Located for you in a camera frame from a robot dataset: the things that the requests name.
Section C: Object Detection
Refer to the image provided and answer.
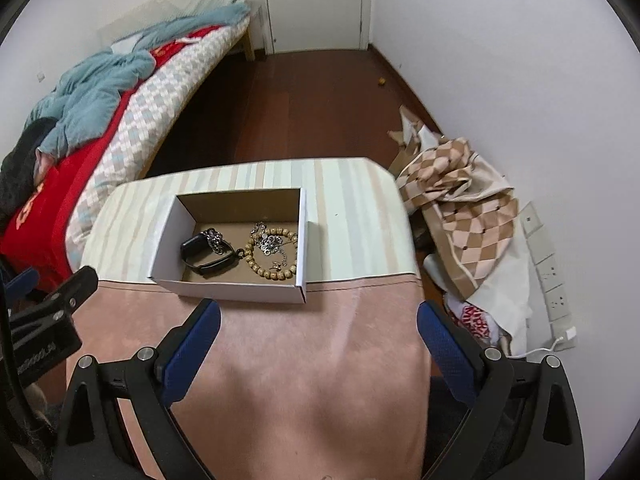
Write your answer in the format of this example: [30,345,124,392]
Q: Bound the beige checkered cloth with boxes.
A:
[387,105,521,301]

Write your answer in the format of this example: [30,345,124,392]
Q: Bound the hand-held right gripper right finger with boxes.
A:
[417,300,586,480]

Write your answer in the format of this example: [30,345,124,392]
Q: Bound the white cardboard box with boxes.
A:
[148,187,308,305]

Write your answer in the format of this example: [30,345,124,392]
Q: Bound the bed with red blanket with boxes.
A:
[0,25,236,293]

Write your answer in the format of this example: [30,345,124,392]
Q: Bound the white charger with cable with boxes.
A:
[510,327,577,361]

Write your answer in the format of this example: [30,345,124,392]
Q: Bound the red and white bag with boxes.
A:
[447,300,493,343]

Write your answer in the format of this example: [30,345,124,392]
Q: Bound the white cloth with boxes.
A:
[425,200,531,356]

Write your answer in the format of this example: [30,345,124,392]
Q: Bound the dark grey fleece blanket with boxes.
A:
[0,117,58,221]

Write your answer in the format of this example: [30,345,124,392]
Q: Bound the thin silver bracelet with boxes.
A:
[251,221,281,256]

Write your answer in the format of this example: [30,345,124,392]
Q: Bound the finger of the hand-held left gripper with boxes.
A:
[0,267,42,298]
[7,266,100,333]

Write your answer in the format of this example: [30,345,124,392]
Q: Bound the blue quilt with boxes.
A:
[25,2,251,158]

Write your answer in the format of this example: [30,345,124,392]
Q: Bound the black smart band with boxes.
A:
[180,232,236,276]

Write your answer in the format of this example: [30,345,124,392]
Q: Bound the white power strip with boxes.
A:
[520,202,573,323]

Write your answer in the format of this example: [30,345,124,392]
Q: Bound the pink tablecloth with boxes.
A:
[65,272,433,480]

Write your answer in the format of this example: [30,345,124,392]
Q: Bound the bed with checkered sheet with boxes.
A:
[65,10,266,271]

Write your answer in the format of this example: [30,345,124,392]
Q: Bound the silver chain bracelet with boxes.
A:
[201,227,235,256]

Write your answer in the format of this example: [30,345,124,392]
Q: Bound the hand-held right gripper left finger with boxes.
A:
[52,298,222,480]

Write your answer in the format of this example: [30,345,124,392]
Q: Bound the thin silver necklace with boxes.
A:
[237,237,297,267]

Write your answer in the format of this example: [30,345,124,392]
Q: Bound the white door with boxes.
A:
[255,0,373,56]

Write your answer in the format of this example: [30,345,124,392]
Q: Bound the wooden bead bracelet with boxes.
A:
[243,227,299,282]

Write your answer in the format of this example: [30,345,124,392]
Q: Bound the striped cloth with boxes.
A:
[82,157,418,293]

